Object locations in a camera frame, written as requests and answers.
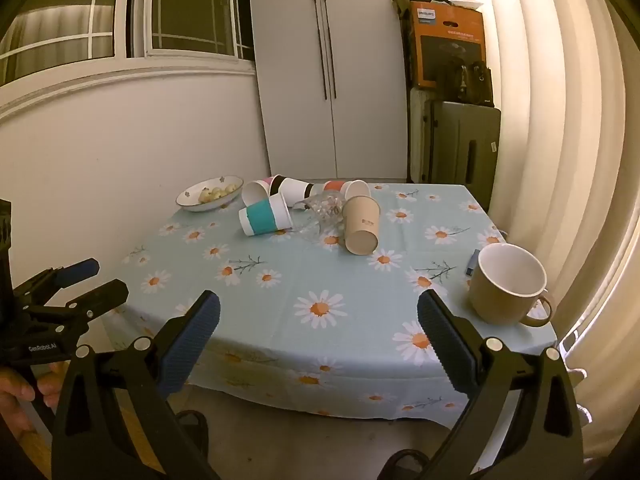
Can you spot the teal band paper cup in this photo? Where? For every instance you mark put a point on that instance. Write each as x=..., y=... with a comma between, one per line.
x=262, y=215

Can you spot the orange band paper cup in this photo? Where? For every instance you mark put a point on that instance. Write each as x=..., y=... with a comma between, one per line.
x=356, y=189

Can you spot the black band paper cup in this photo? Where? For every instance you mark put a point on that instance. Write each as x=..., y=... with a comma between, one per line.
x=296, y=190

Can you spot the plain beige paper cup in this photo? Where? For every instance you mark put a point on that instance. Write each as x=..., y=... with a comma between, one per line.
x=361, y=225

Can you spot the cream curtain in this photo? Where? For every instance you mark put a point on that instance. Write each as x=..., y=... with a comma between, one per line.
x=565, y=135

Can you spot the white enamel bowl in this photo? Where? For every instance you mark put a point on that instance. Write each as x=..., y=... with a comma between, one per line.
x=192, y=200

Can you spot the small blue packet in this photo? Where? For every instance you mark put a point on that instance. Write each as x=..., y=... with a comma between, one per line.
x=472, y=262

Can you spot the white framed window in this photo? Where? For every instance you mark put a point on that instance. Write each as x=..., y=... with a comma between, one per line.
x=175, y=5

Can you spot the grey suitcase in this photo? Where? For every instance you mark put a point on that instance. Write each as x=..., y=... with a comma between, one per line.
x=450, y=150

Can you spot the small black handbag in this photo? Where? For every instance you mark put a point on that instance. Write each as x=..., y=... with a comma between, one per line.
x=467, y=80

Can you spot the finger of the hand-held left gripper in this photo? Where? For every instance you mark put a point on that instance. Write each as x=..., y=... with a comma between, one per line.
x=102, y=296
x=75, y=271

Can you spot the orange cardboard box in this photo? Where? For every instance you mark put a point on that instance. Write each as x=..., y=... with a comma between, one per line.
x=450, y=40

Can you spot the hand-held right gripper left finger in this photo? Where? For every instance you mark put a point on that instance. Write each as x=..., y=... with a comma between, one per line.
x=192, y=341

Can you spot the clear glass cup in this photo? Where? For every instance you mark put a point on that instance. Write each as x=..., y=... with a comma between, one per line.
x=320, y=210

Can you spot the pale yellow food pieces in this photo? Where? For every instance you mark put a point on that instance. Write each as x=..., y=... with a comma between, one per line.
x=217, y=193

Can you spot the blue daisy print tablecloth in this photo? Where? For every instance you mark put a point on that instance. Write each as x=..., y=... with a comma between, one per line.
x=300, y=270

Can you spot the white wardrobe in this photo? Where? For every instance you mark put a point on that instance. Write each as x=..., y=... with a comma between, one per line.
x=300, y=60

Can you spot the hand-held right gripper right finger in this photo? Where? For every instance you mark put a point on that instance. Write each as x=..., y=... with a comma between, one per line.
x=446, y=341

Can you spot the pink band paper cup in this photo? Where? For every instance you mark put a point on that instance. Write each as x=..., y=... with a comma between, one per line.
x=256, y=192

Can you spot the beige ceramic mug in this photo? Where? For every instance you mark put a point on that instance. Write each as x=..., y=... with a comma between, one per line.
x=492, y=295

